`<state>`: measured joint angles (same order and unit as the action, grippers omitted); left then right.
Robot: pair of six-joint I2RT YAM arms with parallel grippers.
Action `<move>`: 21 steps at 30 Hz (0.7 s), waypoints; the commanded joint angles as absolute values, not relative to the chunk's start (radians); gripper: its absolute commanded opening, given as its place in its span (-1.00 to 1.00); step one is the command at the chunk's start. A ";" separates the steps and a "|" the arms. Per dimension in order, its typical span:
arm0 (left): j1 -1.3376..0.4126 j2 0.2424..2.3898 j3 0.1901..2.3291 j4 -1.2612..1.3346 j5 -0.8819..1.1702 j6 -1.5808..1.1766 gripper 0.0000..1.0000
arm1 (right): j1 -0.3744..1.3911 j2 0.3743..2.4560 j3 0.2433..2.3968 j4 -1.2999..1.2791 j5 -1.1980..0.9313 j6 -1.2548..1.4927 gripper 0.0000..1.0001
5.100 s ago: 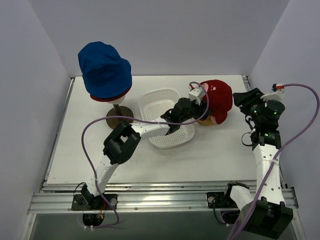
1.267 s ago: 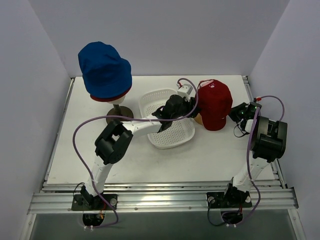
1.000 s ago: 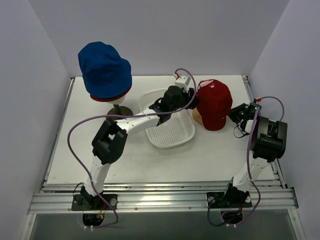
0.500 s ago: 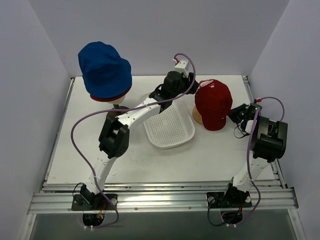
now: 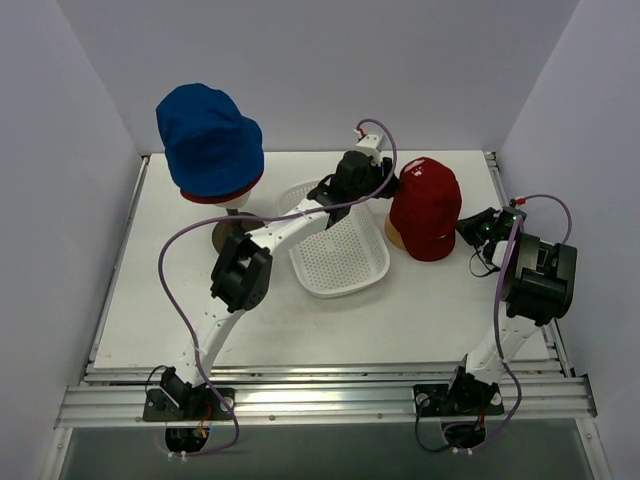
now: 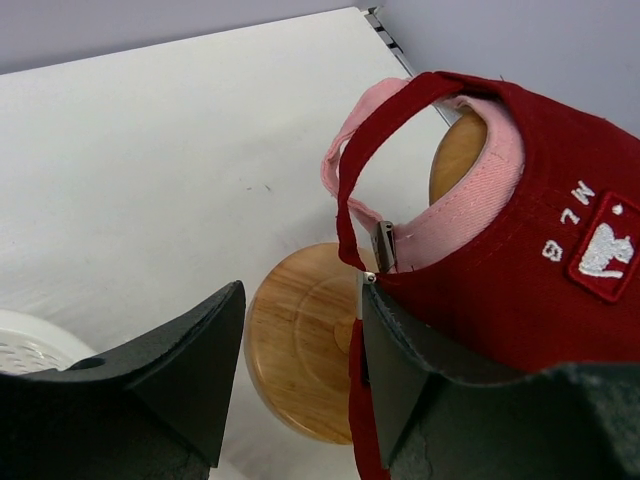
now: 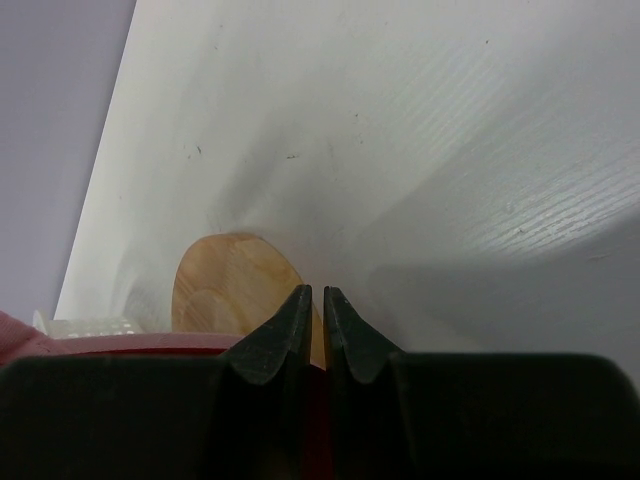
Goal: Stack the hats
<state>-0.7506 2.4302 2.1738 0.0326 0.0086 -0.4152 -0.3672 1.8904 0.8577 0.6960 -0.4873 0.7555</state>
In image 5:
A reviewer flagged aluminium rail frame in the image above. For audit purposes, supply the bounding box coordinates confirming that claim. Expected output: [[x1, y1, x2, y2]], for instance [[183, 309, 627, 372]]
[[56, 151, 595, 428]]

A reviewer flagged dark red bucket hat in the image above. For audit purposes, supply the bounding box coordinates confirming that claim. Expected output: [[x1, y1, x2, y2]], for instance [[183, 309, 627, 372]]
[[180, 174, 262, 205]]

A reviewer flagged blue bucket hat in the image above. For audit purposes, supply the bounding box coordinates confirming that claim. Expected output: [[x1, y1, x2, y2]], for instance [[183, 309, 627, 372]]
[[155, 83, 265, 196]]

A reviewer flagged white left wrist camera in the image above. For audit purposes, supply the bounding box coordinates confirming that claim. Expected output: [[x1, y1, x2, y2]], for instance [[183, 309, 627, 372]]
[[353, 127, 386, 165]]

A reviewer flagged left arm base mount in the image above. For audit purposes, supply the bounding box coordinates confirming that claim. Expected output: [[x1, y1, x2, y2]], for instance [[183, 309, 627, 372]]
[[142, 385, 232, 454]]

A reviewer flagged wooden hat stand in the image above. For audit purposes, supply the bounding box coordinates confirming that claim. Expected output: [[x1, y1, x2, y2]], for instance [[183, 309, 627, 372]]
[[384, 216, 406, 251]]

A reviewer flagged dark round mannequin stand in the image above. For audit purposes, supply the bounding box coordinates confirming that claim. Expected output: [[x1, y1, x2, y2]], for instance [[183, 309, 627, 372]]
[[211, 209, 264, 253]]

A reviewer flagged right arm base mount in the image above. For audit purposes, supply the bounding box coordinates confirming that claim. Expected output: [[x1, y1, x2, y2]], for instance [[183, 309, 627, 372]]
[[412, 383, 505, 454]]

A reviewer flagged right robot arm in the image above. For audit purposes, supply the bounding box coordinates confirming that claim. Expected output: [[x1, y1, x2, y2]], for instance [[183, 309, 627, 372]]
[[443, 207, 578, 413]]

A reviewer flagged cream mannequin head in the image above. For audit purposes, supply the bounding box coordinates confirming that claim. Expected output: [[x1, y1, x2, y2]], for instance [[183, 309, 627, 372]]
[[212, 188, 252, 209]]

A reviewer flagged white plastic basket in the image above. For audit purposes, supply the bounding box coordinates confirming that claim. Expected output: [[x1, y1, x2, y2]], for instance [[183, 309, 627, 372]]
[[289, 203, 390, 298]]

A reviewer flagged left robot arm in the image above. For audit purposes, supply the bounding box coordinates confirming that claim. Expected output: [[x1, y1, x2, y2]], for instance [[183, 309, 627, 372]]
[[157, 149, 398, 419]]

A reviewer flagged red cap with strap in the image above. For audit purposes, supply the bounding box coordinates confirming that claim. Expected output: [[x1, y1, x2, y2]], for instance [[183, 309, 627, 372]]
[[387, 157, 462, 262]]

